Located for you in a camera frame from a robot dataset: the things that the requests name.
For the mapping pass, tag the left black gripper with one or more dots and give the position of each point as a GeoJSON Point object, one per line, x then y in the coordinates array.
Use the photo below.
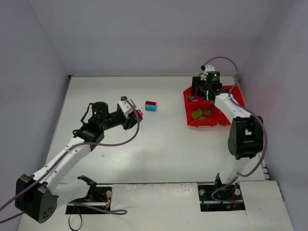
{"type": "Point", "coordinates": [131, 121]}

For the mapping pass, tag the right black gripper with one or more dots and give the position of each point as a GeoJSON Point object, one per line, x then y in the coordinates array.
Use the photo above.
{"type": "Point", "coordinates": [197, 84]}

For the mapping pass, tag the green long lego brick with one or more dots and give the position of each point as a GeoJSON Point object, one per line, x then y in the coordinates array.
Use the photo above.
{"type": "Point", "coordinates": [196, 114]}

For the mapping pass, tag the blue long lego brick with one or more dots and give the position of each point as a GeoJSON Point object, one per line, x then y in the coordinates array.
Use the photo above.
{"type": "Point", "coordinates": [149, 107]}

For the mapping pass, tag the red curved lego brick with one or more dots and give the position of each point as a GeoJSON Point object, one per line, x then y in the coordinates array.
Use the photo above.
{"type": "Point", "coordinates": [139, 113]}

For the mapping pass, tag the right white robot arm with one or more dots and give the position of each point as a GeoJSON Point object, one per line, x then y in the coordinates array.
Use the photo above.
{"type": "Point", "coordinates": [246, 136]}

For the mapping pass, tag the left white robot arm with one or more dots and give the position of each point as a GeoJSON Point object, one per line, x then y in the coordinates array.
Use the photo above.
{"type": "Point", "coordinates": [40, 194]}

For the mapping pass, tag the red compartment tray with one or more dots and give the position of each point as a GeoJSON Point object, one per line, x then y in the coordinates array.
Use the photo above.
{"type": "Point", "coordinates": [219, 116]}

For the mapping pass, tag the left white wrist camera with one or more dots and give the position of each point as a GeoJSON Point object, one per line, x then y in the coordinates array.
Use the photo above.
{"type": "Point", "coordinates": [126, 105]}

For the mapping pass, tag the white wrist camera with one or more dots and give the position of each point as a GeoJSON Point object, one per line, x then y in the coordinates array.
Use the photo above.
{"type": "Point", "coordinates": [207, 69]}
{"type": "Point", "coordinates": [126, 105]}

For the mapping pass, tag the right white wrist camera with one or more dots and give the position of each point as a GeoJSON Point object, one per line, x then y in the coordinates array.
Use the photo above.
{"type": "Point", "coordinates": [207, 69]}

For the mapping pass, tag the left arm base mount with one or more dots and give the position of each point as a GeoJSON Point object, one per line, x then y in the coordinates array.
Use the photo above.
{"type": "Point", "coordinates": [98, 196]}

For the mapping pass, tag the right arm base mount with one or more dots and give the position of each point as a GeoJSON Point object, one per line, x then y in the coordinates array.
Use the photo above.
{"type": "Point", "coordinates": [218, 197]}

